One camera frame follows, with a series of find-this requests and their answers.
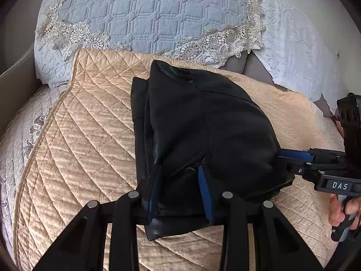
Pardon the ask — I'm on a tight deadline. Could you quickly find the black leather jacket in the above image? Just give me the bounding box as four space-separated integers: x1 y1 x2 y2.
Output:
130 59 295 242

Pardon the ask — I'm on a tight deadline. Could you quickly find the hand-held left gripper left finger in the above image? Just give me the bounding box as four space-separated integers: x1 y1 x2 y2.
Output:
32 165 162 271

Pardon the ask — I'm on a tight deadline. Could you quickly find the white embossed cover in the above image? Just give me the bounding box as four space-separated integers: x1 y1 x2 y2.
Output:
248 0 361 105

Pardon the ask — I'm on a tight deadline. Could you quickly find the blue-grey quilted lace cover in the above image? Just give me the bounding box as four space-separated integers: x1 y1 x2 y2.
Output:
35 0 267 65

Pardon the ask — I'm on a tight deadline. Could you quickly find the grey sofa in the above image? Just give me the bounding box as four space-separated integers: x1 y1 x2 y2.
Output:
0 45 336 136

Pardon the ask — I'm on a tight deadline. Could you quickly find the person's right hand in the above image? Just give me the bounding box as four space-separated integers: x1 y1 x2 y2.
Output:
328 194 361 226

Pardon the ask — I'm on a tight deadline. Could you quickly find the beige quilted mat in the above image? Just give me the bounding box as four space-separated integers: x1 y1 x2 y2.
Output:
13 48 347 271

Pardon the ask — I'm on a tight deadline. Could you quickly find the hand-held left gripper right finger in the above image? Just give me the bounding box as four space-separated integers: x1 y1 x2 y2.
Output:
197 165 323 271

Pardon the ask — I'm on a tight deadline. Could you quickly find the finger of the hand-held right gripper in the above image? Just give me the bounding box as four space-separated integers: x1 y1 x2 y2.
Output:
277 149 314 161
284 159 321 180

